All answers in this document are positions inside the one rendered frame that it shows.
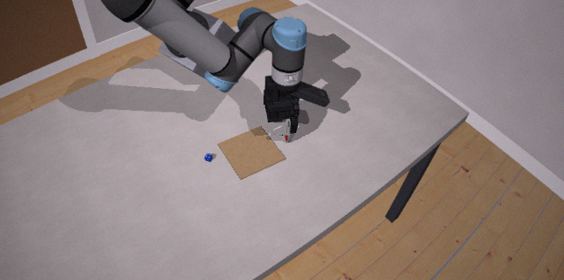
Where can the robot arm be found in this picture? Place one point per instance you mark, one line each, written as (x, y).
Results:
(225, 64)

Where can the tan mat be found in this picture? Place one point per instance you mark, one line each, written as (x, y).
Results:
(251, 152)

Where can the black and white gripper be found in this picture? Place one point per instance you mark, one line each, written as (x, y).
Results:
(282, 104)

